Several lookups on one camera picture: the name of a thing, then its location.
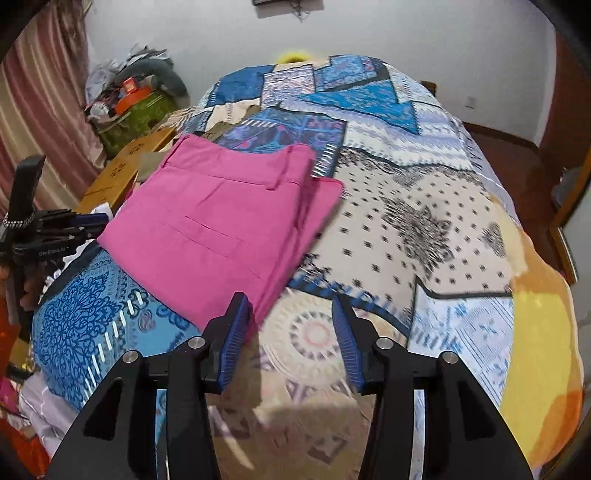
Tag patchwork printed bedspread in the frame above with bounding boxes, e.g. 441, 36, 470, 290
30, 54, 525, 480

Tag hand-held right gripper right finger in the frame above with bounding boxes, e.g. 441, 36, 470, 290
331, 293, 532, 480

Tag yellow fleece blanket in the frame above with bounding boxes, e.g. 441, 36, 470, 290
489, 194, 583, 472

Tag pile of grey clothes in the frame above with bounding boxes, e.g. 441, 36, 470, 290
85, 44, 162, 95

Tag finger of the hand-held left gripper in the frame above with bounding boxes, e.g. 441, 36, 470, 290
69, 212, 112, 228
68, 226, 106, 241

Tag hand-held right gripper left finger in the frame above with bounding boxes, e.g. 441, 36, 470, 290
46, 292, 254, 480

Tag orange box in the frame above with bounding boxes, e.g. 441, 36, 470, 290
115, 88, 153, 114

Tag grey plush pillow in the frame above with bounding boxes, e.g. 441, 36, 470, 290
117, 58, 190, 99

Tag bamboo lap table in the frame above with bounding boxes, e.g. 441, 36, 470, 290
78, 127, 176, 215

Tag olive green garment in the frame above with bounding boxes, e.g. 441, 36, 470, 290
136, 105, 260, 183

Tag brown wooden door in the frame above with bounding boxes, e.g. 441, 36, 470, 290
538, 34, 591, 160

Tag green patterned storage box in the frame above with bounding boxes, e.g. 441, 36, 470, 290
95, 90, 181, 158

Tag striped beige cloth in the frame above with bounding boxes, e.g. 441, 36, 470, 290
159, 107, 208, 137

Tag pale lilac cloth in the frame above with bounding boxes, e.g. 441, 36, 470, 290
16, 364, 80, 454

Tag pink pants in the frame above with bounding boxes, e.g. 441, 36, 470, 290
97, 134, 345, 343

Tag striped pink curtain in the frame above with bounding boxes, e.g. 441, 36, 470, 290
0, 0, 108, 217

